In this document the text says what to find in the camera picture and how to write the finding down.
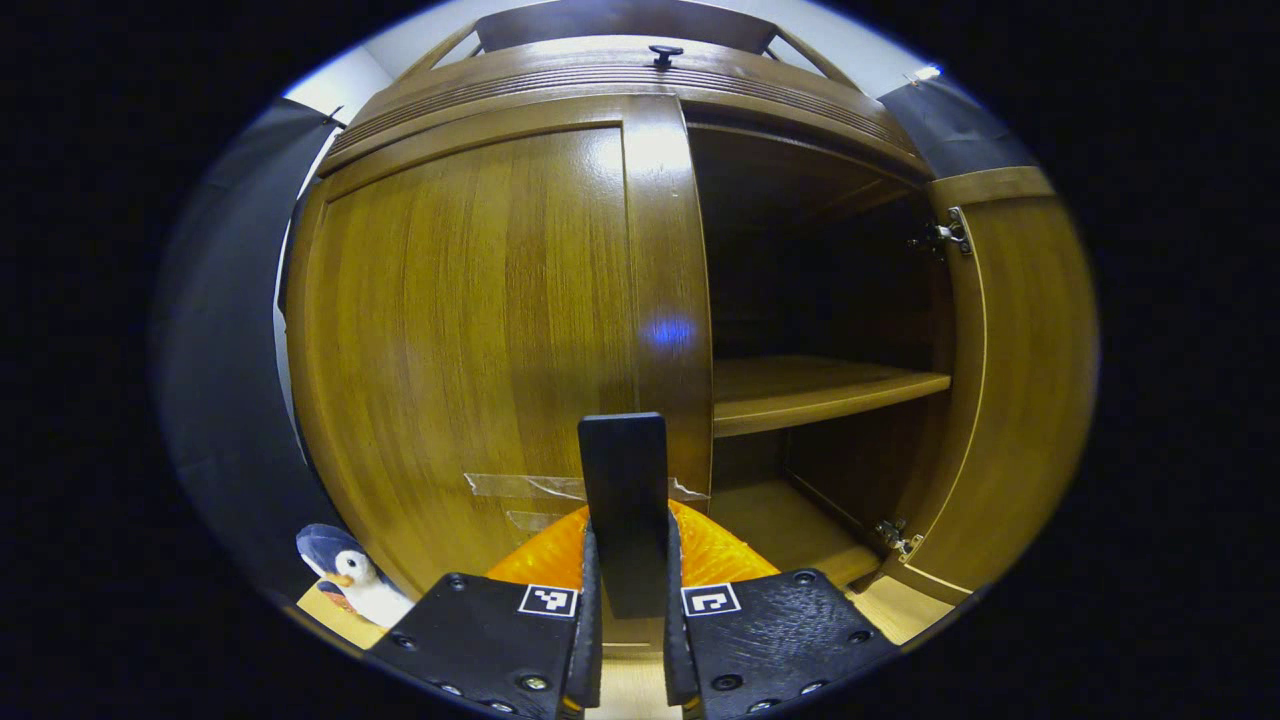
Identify taped wooden shoe cabinet door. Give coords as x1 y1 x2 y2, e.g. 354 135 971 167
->
285 93 715 651

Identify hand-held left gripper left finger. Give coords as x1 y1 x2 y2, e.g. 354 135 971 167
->
365 505 605 720

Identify wooden inner cabinet shelf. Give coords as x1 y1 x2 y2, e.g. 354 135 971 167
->
712 355 953 439

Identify plain wooden shoe cabinet door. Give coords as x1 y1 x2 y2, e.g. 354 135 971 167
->
880 165 1101 607

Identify wooden double-door shoe cabinet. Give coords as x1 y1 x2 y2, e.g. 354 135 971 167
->
285 0 1101 651

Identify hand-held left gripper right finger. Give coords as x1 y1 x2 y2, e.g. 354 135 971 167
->
662 500 901 720

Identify metal door hinge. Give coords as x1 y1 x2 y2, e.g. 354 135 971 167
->
908 207 973 257
873 517 926 561

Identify penguin plush toy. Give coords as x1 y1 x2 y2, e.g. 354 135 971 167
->
296 523 416 629

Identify wooden cabinet drawer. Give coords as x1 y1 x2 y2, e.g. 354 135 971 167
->
318 35 931 181

